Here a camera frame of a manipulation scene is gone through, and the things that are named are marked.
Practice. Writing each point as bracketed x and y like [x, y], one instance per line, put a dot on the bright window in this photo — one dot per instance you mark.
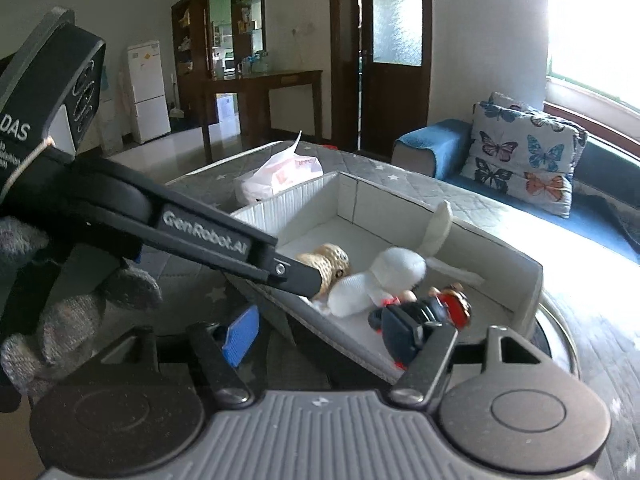
[590, 20]

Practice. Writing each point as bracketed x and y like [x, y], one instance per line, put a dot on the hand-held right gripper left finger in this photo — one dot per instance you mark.
[241, 332]

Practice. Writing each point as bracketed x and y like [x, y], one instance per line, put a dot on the dark wooden glass door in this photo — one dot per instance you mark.
[395, 90]

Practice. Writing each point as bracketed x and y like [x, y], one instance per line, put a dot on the red toy figure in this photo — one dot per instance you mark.
[452, 307]

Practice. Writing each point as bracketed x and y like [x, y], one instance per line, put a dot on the white plush rabbit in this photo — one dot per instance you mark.
[395, 267]

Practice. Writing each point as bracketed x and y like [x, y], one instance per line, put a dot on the dark wooden console table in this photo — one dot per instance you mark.
[260, 80]

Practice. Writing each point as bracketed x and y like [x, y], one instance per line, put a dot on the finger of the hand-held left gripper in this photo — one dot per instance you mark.
[210, 232]

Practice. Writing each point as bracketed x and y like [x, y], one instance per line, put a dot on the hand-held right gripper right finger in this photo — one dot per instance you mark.
[431, 360]

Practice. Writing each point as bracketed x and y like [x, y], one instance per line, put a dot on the grey star quilted desktop cover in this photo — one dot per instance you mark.
[380, 167]

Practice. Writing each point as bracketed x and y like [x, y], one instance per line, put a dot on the dark patterned cloth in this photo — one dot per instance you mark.
[620, 220]

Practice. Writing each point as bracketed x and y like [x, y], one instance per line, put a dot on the butterfly print pillow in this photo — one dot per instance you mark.
[510, 101]
[525, 160]

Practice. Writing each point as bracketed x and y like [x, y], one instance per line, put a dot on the grey fabric storage box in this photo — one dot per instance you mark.
[395, 210]

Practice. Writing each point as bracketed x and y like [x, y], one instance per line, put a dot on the person's left hand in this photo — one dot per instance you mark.
[65, 325]

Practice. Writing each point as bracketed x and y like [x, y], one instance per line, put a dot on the beige knitted toy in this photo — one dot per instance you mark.
[331, 260]

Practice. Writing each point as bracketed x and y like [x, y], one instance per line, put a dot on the pink white plastic bag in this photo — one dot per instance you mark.
[285, 175]

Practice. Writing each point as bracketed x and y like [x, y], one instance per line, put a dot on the blue sofa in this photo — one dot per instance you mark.
[440, 145]

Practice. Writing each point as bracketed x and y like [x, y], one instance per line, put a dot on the white refrigerator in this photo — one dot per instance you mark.
[147, 90]

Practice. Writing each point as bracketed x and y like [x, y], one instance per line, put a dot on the dark wooden cabinet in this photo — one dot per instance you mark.
[192, 45]

